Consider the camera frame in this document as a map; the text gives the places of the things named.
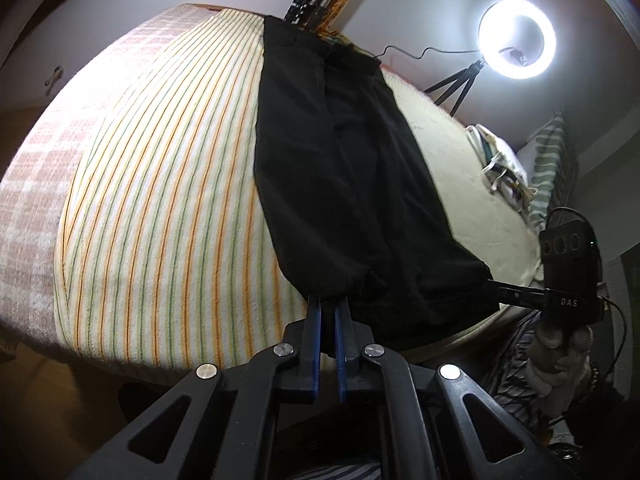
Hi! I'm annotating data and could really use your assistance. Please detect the person's striped clothing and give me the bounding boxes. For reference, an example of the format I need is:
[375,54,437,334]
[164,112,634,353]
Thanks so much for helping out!
[492,310,566,436]

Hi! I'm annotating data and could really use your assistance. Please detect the pink checked blanket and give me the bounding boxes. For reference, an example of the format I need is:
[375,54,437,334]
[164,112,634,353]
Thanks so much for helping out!
[0,4,221,356]

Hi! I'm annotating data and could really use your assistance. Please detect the black pants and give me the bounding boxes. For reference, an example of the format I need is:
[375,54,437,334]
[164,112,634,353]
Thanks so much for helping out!
[254,15,496,352]

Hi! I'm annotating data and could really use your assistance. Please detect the cream blanket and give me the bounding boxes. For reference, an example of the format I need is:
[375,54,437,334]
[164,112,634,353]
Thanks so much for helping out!
[380,70,546,356]

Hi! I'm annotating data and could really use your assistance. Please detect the white ring light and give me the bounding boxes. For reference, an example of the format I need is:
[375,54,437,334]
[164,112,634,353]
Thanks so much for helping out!
[477,0,557,81]

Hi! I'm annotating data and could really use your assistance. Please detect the folded metal tripod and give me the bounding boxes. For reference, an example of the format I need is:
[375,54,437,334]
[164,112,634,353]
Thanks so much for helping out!
[284,0,333,26]

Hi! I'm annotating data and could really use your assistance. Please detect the black ring light tripod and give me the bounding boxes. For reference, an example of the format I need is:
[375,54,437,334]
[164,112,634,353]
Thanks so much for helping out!
[424,60,486,118]

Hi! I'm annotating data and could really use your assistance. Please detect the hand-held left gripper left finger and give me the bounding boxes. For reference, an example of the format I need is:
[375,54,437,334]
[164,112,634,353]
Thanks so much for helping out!
[65,294,322,480]

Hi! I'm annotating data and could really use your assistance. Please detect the green patterned pillow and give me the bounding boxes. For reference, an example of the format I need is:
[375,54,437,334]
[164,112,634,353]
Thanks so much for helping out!
[517,112,568,226]

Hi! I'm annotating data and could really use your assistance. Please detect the yellow striped bed sheet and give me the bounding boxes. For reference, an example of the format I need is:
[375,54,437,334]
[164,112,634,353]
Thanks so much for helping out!
[52,7,326,376]

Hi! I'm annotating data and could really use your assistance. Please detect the person's right hand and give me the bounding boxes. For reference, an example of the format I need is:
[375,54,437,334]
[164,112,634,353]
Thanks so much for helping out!
[530,320,593,416]

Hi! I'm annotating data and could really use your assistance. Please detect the black ring light cable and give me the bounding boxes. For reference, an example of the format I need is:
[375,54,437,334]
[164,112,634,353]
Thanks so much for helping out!
[372,46,483,68]

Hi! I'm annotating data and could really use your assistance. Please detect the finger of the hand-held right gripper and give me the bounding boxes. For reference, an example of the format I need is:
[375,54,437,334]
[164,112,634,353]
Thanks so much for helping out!
[487,280,546,308]

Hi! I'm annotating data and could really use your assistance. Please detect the white tote bag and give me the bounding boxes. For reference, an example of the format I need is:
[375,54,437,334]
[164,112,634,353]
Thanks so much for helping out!
[465,124,538,211]

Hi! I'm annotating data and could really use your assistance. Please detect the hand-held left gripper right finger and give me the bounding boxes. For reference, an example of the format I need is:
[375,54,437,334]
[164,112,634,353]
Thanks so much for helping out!
[334,296,571,480]

